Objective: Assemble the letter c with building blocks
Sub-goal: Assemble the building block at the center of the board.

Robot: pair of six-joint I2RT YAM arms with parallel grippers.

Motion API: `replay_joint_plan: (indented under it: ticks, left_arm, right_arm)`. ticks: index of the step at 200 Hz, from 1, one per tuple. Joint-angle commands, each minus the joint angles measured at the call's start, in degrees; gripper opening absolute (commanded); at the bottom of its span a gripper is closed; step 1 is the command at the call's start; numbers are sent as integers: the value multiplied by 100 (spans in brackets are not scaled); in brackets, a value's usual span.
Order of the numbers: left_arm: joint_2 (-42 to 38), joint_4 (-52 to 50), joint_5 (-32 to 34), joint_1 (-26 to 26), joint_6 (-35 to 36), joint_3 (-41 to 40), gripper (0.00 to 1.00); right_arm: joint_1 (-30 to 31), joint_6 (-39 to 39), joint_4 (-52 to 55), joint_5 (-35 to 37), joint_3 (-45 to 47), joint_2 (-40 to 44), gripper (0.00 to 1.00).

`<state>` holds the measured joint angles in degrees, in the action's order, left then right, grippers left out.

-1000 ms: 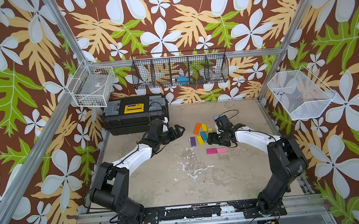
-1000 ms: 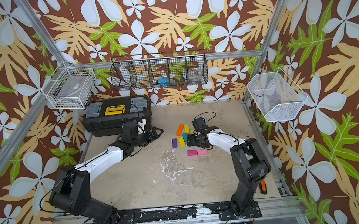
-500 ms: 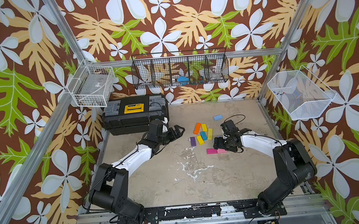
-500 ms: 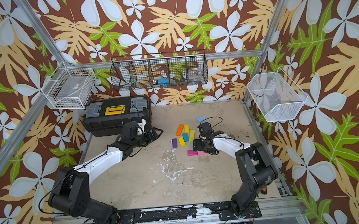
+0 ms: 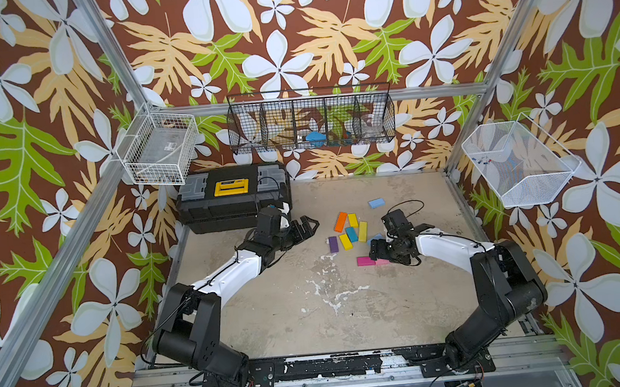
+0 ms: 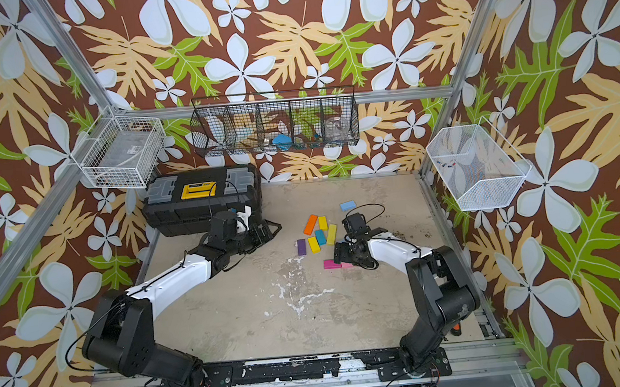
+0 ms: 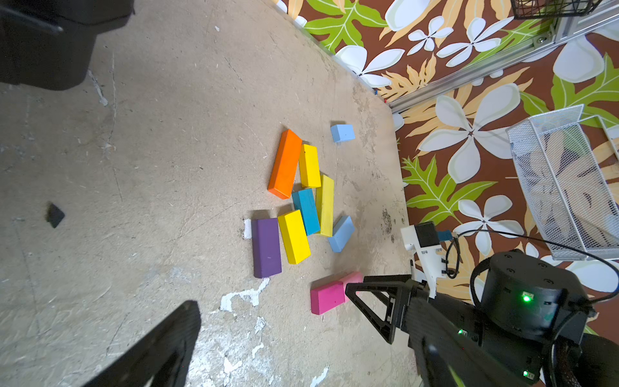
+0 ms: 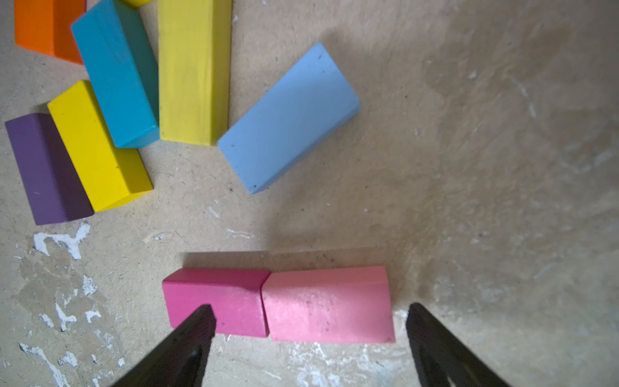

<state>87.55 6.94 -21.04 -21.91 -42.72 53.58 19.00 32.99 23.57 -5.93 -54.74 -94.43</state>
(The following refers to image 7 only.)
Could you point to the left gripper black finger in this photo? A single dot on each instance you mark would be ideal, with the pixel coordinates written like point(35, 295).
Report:
point(162, 357)

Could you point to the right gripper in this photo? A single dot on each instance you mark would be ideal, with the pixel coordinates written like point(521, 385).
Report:
point(528, 324)

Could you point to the pink block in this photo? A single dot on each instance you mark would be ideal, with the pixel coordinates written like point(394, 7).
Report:
point(355, 277)

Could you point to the magenta block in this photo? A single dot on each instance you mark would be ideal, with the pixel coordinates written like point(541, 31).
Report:
point(327, 297)

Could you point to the long yellow block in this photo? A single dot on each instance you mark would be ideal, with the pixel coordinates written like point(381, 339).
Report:
point(325, 197)

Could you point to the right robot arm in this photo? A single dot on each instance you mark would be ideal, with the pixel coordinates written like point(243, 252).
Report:
point(527, 326)

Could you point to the light blue block near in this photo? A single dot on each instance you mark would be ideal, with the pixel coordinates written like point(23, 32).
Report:
point(342, 233)

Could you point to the light blue block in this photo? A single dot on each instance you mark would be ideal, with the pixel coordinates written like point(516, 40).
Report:
point(342, 233)
point(342, 133)

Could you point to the yellow block lower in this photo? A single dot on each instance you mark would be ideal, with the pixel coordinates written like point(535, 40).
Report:
point(294, 237)

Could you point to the teal block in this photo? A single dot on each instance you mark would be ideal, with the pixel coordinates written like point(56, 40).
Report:
point(304, 201)

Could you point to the purple block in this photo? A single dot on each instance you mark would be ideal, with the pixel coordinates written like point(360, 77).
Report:
point(266, 247)

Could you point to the small yellow block top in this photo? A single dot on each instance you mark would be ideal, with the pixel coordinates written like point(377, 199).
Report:
point(309, 167)

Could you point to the orange block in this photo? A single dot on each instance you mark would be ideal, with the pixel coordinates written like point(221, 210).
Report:
point(285, 165)

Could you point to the light blue block far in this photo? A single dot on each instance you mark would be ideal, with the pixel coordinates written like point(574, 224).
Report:
point(342, 133)

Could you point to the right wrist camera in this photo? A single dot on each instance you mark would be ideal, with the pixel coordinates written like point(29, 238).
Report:
point(425, 242)

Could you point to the white wire basket right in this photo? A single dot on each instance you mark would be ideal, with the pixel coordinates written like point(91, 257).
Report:
point(564, 186)

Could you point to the black wire basket rear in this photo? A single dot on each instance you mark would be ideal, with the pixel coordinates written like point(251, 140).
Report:
point(548, 9)

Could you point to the black toolbox yellow handle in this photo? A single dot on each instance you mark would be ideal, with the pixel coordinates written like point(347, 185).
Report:
point(49, 44)

